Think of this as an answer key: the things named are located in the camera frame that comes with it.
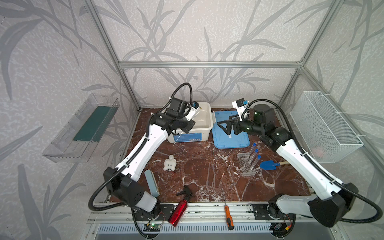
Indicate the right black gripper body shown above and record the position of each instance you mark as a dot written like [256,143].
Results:
[235,126]

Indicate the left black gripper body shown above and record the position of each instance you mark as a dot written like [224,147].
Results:
[186,124]

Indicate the blue capped test tube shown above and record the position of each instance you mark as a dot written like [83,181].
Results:
[252,150]
[252,156]
[257,158]

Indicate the white plastic storage bin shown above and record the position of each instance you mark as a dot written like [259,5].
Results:
[202,128]

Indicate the blue plastic bin lid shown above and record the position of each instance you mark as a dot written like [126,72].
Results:
[221,139]

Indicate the clear test tube rack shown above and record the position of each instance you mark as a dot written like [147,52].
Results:
[245,168]

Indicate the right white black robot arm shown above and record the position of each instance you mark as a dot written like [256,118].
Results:
[332,198]

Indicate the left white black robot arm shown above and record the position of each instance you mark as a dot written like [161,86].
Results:
[122,181]

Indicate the glass stirring rod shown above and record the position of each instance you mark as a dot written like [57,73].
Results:
[178,137]

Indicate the white plush toy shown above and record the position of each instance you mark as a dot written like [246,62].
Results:
[170,163]

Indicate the pink object in basket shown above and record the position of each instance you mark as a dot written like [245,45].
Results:
[319,153]

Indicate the red spray bottle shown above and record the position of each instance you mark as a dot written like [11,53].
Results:
[181,207]

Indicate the green circuit board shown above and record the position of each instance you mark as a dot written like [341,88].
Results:
[150,227]

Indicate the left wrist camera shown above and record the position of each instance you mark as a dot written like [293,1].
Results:
[195,109]

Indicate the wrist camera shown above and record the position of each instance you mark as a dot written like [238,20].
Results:
[195,109]
[240,106]

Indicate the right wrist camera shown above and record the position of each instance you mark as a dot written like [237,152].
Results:
[240,106]

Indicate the white wire mesh basket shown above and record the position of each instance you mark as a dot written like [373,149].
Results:
[322,125]

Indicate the clear acrylic wall shelf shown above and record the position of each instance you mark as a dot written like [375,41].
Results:
[79,138]

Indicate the orange handled screwdriver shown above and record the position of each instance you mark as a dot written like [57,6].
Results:
[229,219]

